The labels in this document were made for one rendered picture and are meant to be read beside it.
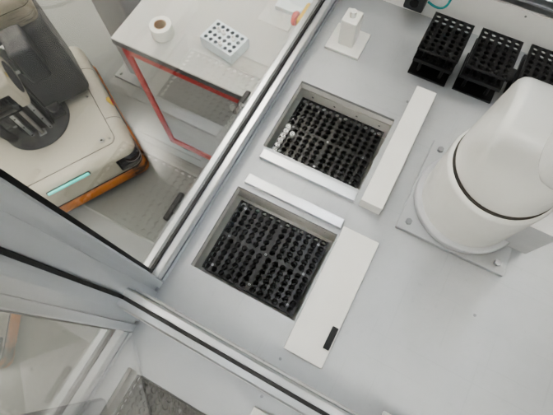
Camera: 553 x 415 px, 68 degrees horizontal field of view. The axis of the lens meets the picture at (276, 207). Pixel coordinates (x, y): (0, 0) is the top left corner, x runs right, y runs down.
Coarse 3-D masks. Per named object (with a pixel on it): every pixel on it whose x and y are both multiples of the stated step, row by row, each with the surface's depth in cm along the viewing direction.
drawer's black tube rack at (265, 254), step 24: (264, 216) 97; (240, 240) 92; (264, 240) 92; (288, 240) 94; (312, 240) 91; (216, 264) 93; (240, 264) 90; (264, 264) 93; (288, 264) 90; (312, 264) 93; (240, 288) 91; (264, 288) 91; (288, 288) 88; (288, 312) 86
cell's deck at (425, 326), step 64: (320, 64) 102; (384, 64) 102; (448, 128) 95; (256, 192) 91; (320, 192) 91; (192, 256) 86; (384, 256) 85; (448, 256) 85; (512, 256) 85; (256, 320) 81; (384, 320) 81; (448, 320) 81; (512, 320) 80; (320, 384) 77; (384, 384) 77; (448, 384) 77; (512, 384) 76
